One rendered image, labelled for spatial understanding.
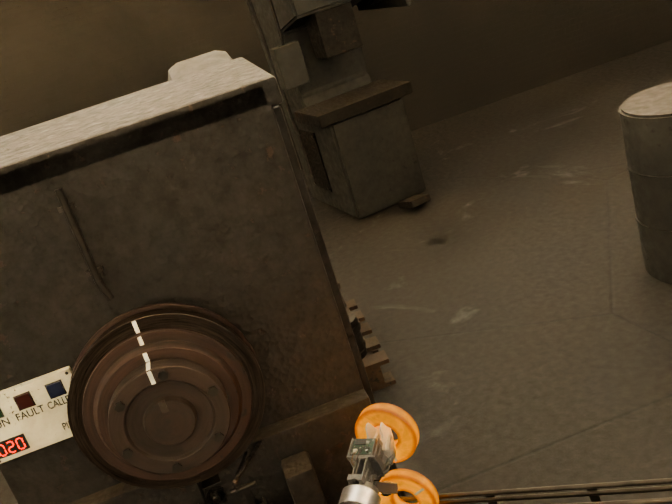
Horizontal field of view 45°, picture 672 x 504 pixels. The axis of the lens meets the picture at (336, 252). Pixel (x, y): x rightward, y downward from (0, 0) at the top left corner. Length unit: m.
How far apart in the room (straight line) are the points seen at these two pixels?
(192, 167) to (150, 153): 0.10
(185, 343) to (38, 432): 0.49
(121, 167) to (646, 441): 2.19
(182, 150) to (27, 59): 6.05
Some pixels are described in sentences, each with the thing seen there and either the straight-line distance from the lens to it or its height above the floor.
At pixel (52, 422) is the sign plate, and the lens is 2.21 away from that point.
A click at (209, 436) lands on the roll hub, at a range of 1.98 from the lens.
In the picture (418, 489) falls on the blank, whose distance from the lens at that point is 2.07.
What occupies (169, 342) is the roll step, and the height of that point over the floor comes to 1.28.
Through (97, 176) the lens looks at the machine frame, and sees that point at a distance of 2.00.
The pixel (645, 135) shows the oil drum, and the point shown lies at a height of 0.79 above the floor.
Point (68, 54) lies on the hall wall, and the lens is 7.94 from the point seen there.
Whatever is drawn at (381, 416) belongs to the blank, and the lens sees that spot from 1.97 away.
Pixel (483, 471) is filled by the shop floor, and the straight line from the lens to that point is 3.29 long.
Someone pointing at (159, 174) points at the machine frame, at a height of 1.62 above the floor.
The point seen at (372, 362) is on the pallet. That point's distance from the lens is 3.89.
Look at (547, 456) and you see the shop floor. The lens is 3.30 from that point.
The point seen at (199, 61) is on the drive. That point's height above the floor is 1.76.
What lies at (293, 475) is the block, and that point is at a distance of 2.17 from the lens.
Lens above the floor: 2.01
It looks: 20 degrees down
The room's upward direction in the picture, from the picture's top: 18 degrees counter-clockwise
